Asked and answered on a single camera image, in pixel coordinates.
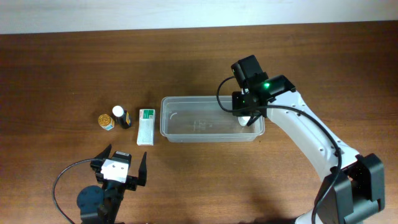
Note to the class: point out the dark bottle white cap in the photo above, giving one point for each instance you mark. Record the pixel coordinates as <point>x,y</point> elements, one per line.
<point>122,117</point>

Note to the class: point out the white green medicine box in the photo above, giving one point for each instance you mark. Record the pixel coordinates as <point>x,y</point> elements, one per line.
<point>145,136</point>

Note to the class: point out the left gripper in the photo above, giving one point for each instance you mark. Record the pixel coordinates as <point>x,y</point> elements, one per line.
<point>132,181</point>

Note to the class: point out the white spray bottle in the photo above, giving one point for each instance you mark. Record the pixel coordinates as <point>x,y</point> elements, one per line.
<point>243,120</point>

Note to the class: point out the small jar gold lid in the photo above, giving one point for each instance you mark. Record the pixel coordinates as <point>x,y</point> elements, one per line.
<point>106,122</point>

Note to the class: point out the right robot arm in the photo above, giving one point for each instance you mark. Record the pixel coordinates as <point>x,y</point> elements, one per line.
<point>352,188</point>

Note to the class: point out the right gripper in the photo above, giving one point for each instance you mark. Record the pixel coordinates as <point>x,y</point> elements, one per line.
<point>236,97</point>

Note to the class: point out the clear plastic container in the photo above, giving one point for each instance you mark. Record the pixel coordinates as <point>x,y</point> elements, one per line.
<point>200,119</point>

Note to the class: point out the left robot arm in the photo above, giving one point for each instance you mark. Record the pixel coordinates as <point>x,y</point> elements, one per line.
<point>100,204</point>

